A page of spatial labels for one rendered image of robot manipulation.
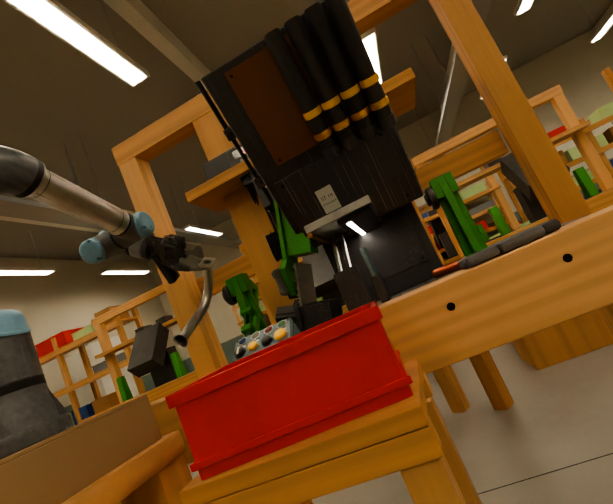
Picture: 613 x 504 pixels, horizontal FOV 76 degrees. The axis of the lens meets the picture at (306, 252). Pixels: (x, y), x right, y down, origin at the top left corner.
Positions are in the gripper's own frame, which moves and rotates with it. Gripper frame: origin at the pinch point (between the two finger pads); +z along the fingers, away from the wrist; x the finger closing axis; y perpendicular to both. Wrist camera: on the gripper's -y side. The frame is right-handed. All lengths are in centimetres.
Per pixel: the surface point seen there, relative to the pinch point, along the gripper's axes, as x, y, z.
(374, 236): 5, 21, 51
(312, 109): -10, 57, 28
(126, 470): -72, 14, 16
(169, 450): -65, 9, 19
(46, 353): 272, -435, -354
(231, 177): 27.9, 20.5, -1.9
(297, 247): -8.9, 20.0, 29.4
